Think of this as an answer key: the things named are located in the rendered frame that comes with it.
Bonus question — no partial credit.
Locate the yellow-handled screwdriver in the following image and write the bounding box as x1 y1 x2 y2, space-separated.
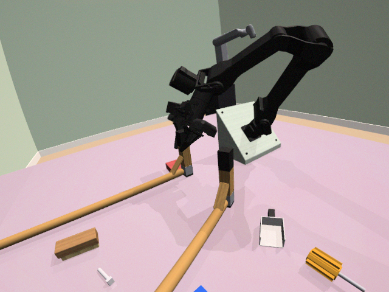
305 247 366 292

